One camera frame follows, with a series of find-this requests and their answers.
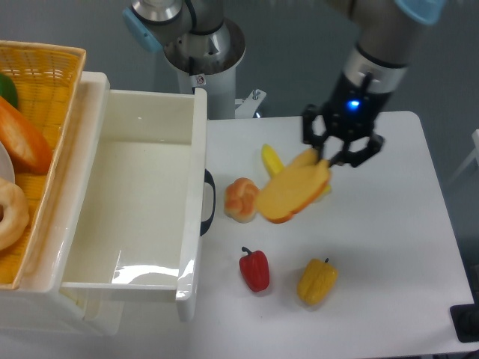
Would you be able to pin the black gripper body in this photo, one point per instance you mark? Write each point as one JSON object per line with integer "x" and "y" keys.
{"x": 351, "y": 111}

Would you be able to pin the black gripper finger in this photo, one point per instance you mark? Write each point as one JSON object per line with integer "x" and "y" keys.
{"x": 309, "y": 136}
{"x": 356, "y": 158}

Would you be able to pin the orange bread slice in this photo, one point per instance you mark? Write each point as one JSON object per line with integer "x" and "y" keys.
{"x": 294, "y": 188}

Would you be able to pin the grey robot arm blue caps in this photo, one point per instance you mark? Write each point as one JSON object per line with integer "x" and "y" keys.
{"x": 390, "y": 33}

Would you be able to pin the knotted bread roll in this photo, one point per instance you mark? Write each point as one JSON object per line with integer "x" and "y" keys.
{"x": 239, "y": 200}

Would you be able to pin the open white upper drawer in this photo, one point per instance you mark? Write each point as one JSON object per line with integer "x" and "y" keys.
{"x": 138, "y": 234}

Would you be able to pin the white drawer cabinet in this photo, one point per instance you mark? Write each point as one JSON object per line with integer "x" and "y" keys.
{"x": 43, "y": 302}

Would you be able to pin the yellow banana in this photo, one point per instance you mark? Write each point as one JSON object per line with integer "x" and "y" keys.
{"x": 274, "y": 165}

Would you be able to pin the yellow bell pepper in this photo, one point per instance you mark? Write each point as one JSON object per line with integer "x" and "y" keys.
{"x": 317, "y": 280}

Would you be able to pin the red bell pepper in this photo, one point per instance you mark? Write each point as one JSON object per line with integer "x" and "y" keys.
{"x": 254, "y": 268}

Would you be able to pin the black device at table edge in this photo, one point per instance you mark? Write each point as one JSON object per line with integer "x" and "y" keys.
{"x": 465, "y": 320}

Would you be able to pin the yellow woven basket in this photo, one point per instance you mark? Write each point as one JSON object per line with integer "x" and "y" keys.
{"x": 46, "y": 78}

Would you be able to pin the orange baguette loaf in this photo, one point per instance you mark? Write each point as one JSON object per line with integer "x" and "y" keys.
{"x": 24, "y": 143}

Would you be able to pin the white plate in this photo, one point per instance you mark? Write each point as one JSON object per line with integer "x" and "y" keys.
{"x": 6, "y": 165}

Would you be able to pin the green pepper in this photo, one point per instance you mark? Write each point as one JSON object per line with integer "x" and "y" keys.
{"x": 8, "y": 92}

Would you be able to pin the beige bagel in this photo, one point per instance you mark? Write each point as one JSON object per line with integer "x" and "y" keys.
{"x": 15, "y": 213}

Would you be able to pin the white metal table bracket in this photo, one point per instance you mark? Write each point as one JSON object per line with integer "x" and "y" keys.
{"x": 250, "y": 107}

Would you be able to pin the black drawer handle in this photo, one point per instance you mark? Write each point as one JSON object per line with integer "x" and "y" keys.
{"x": 210, "y": 196}

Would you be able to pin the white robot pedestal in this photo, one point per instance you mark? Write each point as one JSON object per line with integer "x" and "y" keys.
{"x": 209, "y": 61}

